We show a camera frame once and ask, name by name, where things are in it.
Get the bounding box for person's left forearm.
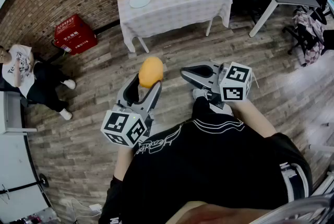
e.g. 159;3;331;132
114;143;143;182

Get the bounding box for person's black printed shirt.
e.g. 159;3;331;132
98;113;314;224

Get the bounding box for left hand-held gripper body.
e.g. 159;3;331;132
100;104;155;149

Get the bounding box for white bench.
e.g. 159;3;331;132
0;91;38;136

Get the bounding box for beige checked flower tablecloth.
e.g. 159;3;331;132
112;0;233;53

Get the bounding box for person's white shoe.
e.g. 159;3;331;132
192;88;210;100

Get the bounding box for checked cloth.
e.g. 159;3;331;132
293;8;326;66

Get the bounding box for red box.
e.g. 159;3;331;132
53;14;99;56

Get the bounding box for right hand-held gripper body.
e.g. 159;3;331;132
206;61;253;110

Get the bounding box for white power strip with cable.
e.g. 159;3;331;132
70;197;103;221

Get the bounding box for black chair with draped cloth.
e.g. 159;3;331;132
282;7;327;67

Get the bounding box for white plate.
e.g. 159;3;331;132
129;0;152;9

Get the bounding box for white-legged dining table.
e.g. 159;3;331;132
137;18;213;54

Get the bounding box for white board on casters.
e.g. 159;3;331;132
0;134;54;220

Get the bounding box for person's black trouser leg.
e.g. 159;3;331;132
191;97;212;122

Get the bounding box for person's right forearm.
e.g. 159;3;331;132
229;99;278;139

